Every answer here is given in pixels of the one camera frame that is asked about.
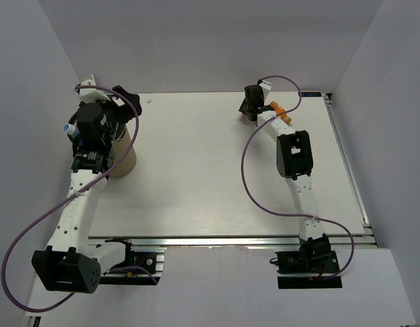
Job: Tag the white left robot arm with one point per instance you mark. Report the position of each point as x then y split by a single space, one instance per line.
69 263

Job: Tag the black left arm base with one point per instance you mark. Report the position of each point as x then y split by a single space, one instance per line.
139 266

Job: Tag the blue label bottle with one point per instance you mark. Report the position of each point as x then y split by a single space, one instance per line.
72 132

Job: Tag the aluminium table front rail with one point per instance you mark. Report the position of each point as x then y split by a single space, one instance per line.
164 242

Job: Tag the orange juice bottle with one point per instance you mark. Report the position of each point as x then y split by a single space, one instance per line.
281 112

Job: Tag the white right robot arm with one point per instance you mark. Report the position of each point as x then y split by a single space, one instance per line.
294 163

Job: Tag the brown cardboard cylinder bin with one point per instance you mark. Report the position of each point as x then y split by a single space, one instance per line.
126 156

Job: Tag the blue sticker right corner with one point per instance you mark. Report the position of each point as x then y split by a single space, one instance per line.
311 94

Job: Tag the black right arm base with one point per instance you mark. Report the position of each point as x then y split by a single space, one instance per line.
295 272

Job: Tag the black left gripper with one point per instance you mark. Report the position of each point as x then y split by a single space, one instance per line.
134 97

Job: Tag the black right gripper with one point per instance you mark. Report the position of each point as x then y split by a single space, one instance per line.
244 109

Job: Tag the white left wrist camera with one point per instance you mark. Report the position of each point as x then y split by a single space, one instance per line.
91 95

